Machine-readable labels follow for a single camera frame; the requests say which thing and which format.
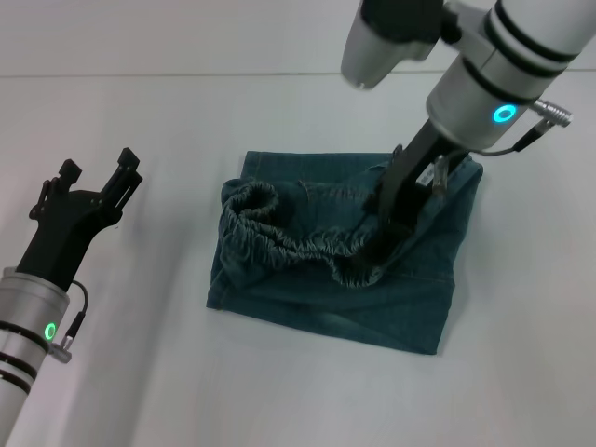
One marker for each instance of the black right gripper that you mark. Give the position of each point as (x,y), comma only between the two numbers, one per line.
(414,186)

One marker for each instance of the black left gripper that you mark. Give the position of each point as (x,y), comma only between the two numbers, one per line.
(60,237)

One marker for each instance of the blue denim shorts with print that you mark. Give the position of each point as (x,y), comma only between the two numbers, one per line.
(326,288)

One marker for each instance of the metal wrist camera bracket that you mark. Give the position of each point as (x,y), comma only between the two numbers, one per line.
(440,179)

